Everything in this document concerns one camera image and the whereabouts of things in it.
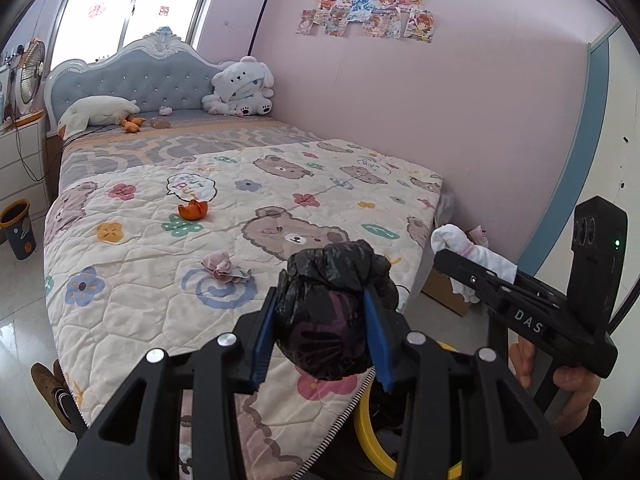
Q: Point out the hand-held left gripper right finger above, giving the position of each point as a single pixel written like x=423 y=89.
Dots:
x=378 y=342

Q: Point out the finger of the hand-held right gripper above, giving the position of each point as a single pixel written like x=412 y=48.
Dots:
x=467 y=277

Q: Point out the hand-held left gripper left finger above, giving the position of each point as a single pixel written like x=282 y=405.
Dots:
x=262 y=342

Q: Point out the white sock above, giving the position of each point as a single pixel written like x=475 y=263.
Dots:
x=475 y=255

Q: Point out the black plastic bag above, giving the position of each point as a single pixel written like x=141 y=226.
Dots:
x=330 y=305

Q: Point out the yellow trash bin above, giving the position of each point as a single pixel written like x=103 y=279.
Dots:
x=367 y=435

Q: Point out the person's right forearm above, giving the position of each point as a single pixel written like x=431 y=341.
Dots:
x=605 y=450

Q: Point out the person's right hand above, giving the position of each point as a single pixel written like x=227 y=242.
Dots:
x=575 y=390

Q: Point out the pink crumpled cloth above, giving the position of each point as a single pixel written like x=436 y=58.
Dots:
x=220 y=266

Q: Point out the orange peel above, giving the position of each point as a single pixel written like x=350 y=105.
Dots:
x=194 y=210

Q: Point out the bear pattern quilted bed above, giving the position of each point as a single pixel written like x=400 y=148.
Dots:
x=150 y=240
x=150 y=142

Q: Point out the brown shoe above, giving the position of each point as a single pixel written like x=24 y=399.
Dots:
x=47 y=390
x=62 y=375

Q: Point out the small brown toy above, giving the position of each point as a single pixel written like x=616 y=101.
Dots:
x=160 y=123

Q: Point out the small pink toy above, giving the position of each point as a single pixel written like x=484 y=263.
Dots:
x=165 y=110

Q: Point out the white plush dog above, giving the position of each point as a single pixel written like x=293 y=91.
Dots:
x=240 y=85

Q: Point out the dark blue waste basket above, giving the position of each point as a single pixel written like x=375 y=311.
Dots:
x=17 y=232

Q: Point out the white plush goose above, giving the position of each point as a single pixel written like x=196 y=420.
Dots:
x=95 y=110

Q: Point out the blue tufted headboard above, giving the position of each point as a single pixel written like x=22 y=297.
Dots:
x=125 y=80

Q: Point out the white dresser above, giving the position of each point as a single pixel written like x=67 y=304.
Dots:
x=20 y=160

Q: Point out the electric fan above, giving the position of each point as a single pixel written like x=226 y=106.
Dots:
x=31 y=72

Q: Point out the window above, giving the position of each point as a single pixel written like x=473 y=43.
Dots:
x=135 y=5

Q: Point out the group of wall posters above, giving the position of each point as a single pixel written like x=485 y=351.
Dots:
x=365 y=5

